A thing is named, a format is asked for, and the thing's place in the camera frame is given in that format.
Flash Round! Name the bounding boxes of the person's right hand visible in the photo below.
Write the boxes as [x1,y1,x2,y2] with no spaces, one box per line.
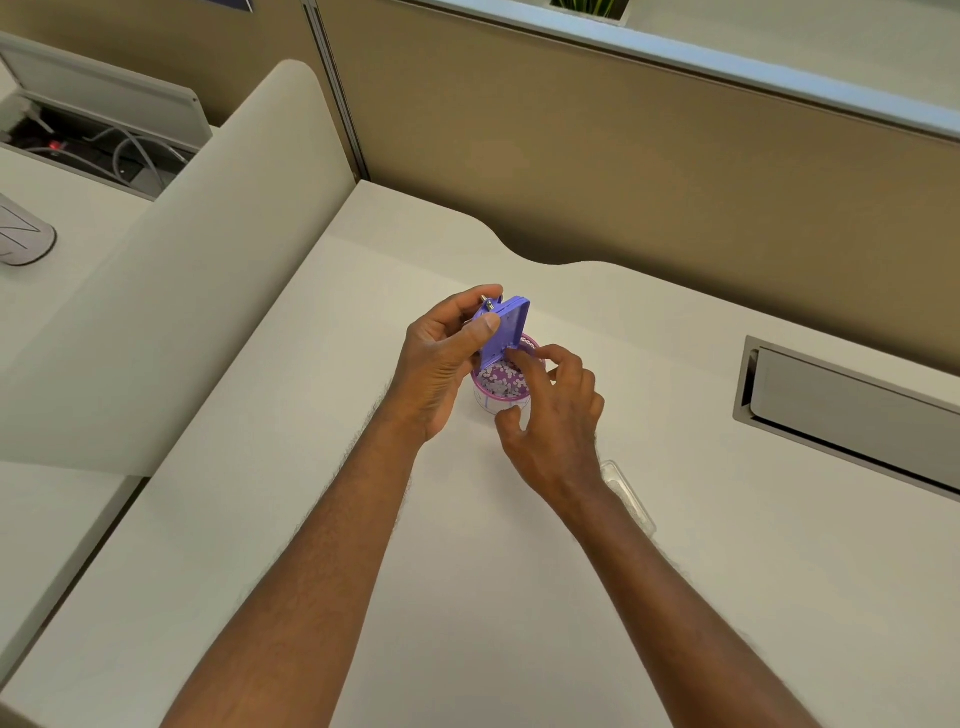
[494,344,606,516]

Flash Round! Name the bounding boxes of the person's left hand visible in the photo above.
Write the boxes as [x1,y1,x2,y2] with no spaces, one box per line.
[385,284,506,446]

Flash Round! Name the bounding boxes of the purple plastic square frame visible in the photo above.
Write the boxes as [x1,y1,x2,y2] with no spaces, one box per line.
[472,295,532,376]

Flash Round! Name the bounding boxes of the person's right forearm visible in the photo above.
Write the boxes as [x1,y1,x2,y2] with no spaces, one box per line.
[556,477,823,728]

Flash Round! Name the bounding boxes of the person's left forearm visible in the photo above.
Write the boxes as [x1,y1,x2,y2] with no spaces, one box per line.
[160,408,429,728]

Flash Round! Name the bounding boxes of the clear cup with pink rim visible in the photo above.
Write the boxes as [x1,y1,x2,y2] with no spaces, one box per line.
[470,333,542,416]

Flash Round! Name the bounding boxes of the pile of small white beads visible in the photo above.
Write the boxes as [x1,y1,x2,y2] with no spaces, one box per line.
[478,360,531,399]

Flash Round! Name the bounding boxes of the clear plastic lid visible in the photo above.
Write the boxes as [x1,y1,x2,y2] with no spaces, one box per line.
[599,459,658,538]

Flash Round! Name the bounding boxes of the tan cubicle partition panel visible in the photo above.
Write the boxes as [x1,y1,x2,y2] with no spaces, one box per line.
[0,0,960,372]

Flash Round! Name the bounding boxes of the beige curved desk divider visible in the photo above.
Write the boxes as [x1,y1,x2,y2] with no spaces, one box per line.
[0,60,358,478]

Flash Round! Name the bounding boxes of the green plant in planter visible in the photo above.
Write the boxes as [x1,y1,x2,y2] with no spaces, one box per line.
[549,0,633,27]

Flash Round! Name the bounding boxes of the grey rounded stand base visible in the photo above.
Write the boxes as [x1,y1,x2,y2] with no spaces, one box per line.
[0,192,58,268]

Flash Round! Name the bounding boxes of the silver partition post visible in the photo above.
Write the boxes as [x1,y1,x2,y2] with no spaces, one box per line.
[302,0,370,183]

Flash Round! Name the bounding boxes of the grey metal desk cable flap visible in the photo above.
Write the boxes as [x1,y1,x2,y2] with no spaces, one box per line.
[732,335,960,503]

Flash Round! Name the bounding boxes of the silver partition top rail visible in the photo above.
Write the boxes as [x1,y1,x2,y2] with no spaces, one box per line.
[416,0,960,142]

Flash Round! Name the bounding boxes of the bundle of grey cables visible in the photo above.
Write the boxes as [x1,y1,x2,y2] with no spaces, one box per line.
[13,105,192,198]

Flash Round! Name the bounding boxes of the open grey cable tray lid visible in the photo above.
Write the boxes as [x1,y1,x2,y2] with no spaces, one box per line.
[0,30,214,152]

